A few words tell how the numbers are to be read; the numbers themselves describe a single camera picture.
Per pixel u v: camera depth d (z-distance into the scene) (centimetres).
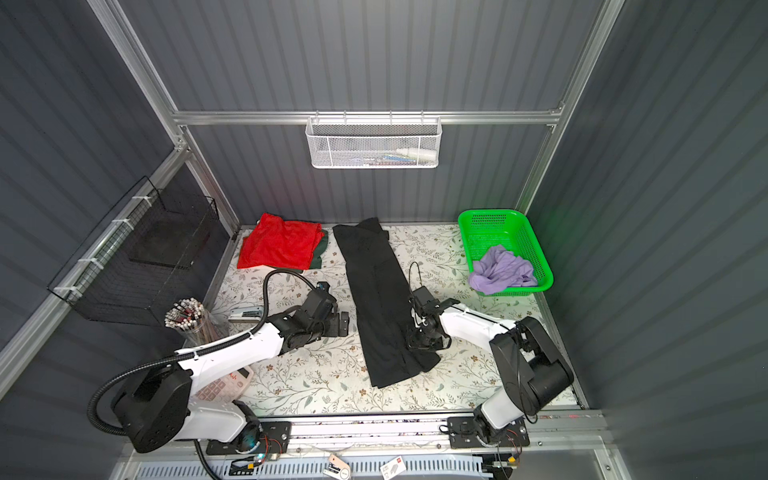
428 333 75
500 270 101
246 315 94
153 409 42
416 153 87
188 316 75
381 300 96
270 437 73
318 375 84
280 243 110
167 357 45
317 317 67
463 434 73
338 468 68
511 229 116
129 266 73
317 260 108
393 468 68
